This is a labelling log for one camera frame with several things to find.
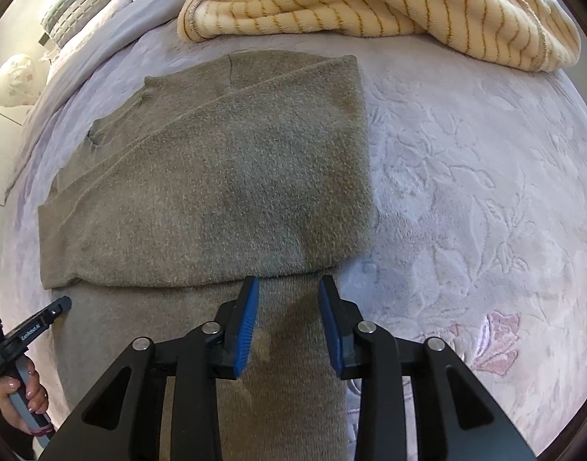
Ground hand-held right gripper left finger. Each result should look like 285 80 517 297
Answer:
38 276 260 461

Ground cream striped fleece blanket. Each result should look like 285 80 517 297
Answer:
177 0 582 73

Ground lilac embossed bed blanket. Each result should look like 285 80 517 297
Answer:
0 0 587 461

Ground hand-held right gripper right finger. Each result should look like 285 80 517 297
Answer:
318 275 549 461

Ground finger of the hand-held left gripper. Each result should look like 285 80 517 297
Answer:
6 296 73 353

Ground person's left forearm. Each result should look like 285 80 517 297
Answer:
0 401 37 461

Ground person's left hand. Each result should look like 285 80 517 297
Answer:
0 358 50 435

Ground grey-brown knit sweater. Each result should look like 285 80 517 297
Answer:
38 53 377 461

